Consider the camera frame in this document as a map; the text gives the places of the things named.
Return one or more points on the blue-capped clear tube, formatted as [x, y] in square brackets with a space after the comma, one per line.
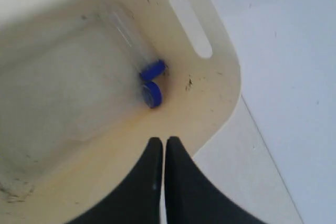
[151, 94]
[148, 65]

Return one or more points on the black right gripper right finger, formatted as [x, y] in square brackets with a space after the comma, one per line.
[190, 197]

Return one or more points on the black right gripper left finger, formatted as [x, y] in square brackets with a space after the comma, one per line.
[137, 198]

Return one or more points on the small cream plastic bin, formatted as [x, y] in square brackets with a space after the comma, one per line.
[73, 121]

